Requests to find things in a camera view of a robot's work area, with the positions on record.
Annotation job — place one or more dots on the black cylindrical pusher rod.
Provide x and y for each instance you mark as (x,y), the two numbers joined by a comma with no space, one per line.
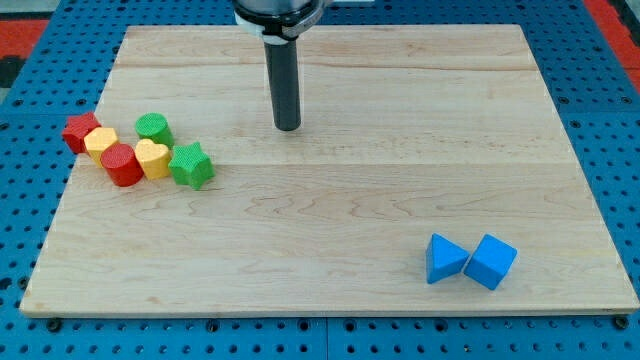
(282,69)

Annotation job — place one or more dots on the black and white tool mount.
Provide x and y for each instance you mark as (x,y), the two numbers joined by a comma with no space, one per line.
(277,22)

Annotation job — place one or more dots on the green star block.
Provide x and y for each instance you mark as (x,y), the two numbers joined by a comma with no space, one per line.
(191,166)

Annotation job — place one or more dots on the red star block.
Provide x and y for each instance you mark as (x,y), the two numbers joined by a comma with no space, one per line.
(77,127)

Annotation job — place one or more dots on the green cylinder block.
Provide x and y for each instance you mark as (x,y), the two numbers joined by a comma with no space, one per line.
(155,127)

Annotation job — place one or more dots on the yellow heart block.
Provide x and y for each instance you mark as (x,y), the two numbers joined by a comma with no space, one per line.
(153,158)

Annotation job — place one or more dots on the wooden board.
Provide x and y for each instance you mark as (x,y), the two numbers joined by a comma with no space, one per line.
(406,131)

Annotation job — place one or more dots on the red cylinder block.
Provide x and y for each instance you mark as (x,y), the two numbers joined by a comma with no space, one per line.
(121,165)

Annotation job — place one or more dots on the yellow hexagon block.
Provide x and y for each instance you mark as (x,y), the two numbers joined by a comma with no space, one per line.
(98,141)

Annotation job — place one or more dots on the blue triangle block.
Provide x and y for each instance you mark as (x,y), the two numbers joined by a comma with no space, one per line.
(443,258)

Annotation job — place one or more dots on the blue cube block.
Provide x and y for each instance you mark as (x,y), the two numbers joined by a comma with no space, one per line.
(491,262)

